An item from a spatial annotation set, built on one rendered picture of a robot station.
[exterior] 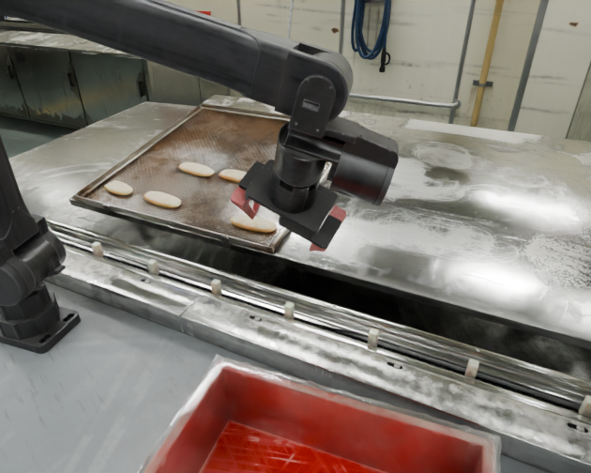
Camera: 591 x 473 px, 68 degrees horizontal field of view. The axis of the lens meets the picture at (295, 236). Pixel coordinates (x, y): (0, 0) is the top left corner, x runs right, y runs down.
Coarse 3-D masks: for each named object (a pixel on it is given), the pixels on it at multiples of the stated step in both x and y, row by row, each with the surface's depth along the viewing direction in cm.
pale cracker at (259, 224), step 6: (234, 216) 87; (240, 216) 87; (246, 216) 86; (234, 222) 86; (240, 222) 85; (246, 222) 85; (252, 222) 85; (258, 222) 84; (264, 222) 84; (270, 222) 85; (246, 228) 85; (252, 228) 84; (258, 228) 84; (264, 228) 83; (270, 228) 83
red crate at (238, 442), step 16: (224, 432) 56; (240, 432) 56; (256, 432) 56; (224, 448) 54; (240, 448) 54; (256, 448) 54; (272, 448) 54; (288, 448) 54; (304, 448) 54; (208, 464) 52; (224, 464) 52; (240, 464) 52; (256, 464) 52; (272, 464) 52; (288, 464) 52; (304, 464) 52; (320, 464) 52; (336, 464) 52; (352, 464) 52
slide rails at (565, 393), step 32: (96, 256) 85; (128, 256) 85; (192, 288) 76; (224, 288) 76; (288, 320) 69; (320, 320) 70; (352, 320) 69; (384, 352) 64; (416, 352) 64; (448, 352) 64; (480, 384) 59; (544, 384) 59; (576, 416) 55
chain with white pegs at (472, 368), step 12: (96, 252) 85; (156, 264) 80; (168, 276) 81; (204, 288) 78; (216, 288) 75; (240, 300) 75; (276, 312) 73; (288, 312) 70; (312, 324) 70; (348, 336) 68; (372, 336) 64; (384, 348) 66; (420, 360) 64; (456, 372) 62; (468, 372) 60; (492, 384) 60; (528, 396) 58; (588, 396) 55; (576, 408) 57; (588, 408) 54
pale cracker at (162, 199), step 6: (150, 192) 96; (156, 192) 95; (162, 192) 95; (144, 198) 95; (150, 198) 94; (156, 198) 93; (162, 198) 93; (168, 198) 93; (174, 198) 93; (156, 204) 93; (162, 204) 92; (168, 204) 92; (174, 204) 92; (180, 204) 93
